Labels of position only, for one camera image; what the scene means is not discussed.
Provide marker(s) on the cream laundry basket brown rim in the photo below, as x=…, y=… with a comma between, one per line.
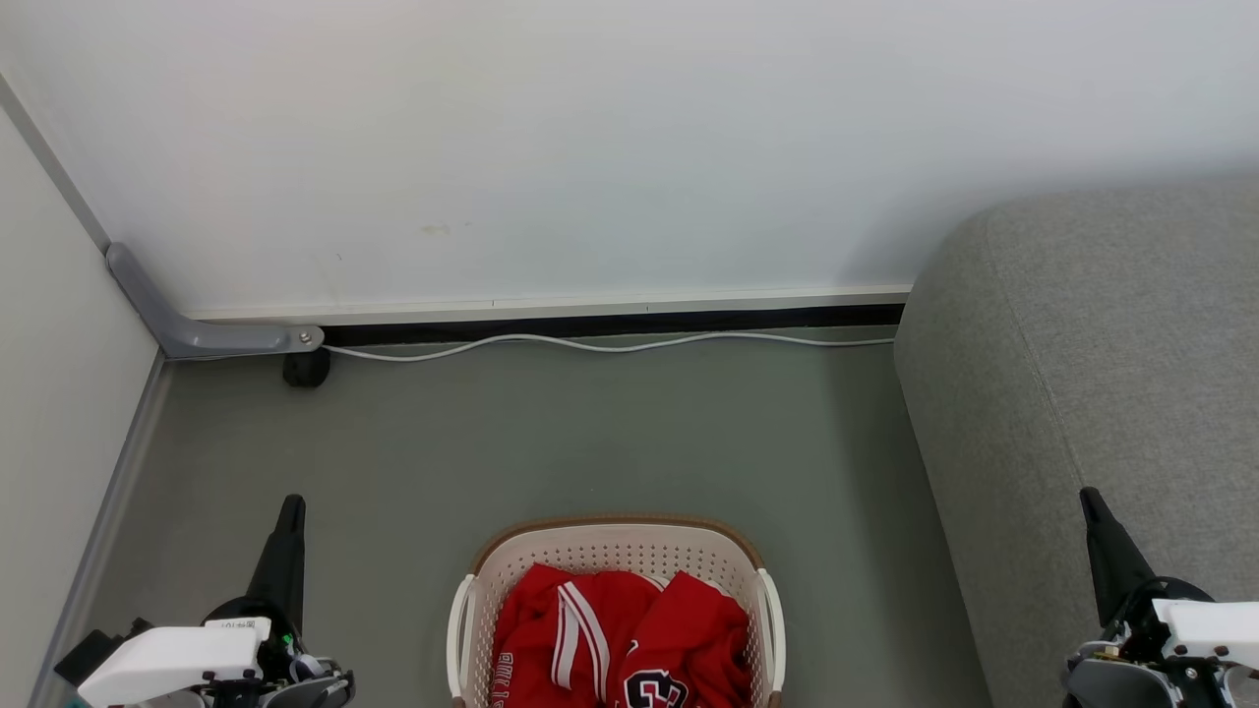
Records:
x=610, y=560

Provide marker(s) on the grey metal angled bracket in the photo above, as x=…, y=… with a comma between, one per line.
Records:
x=187, y=329

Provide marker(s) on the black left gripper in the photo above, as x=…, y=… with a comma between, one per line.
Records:
x=258, y=612

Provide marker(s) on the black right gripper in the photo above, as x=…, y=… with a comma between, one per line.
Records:
x=1141, y=615

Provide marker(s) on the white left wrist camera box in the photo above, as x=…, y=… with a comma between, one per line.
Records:
x=167, y=661

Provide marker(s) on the grey baseboard strip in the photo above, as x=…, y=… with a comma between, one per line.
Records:
x=98, y=531

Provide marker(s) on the grey fabric sofa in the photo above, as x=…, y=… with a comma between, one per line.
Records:
x=1092, y=423

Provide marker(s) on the black caster wheel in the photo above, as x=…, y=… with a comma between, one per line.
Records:
x=306, y=368

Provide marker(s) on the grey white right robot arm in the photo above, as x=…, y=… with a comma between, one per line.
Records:
x=1121, y=684

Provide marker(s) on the red jersey garment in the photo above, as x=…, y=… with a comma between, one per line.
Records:
x=629, y=639

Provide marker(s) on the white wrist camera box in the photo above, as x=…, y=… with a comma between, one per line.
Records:
x=1215, y=629
x=167, y=661

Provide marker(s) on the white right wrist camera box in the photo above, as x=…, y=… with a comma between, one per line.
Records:
x=1215, y=629

